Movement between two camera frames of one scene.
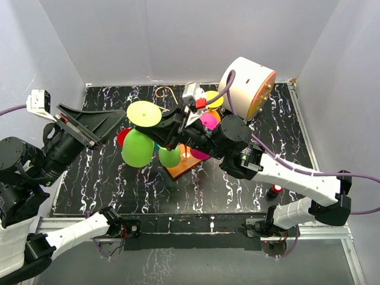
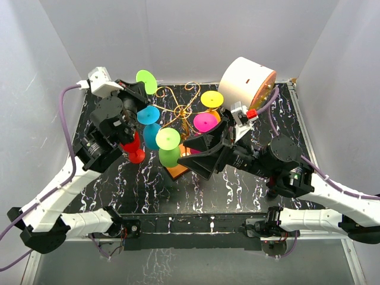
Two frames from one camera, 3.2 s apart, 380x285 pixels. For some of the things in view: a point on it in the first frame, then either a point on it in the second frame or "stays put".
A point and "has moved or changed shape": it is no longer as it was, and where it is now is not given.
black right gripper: [171, 130] -> [211, 143]
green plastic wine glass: [170, 158] stays put
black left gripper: [91, 126] -> [136, 91]
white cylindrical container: [250, 90] stays put
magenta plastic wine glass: [210, 120] stays put
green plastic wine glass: [138, 149] -> [151, 84]
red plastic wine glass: [122, 136] has moved or changed shape
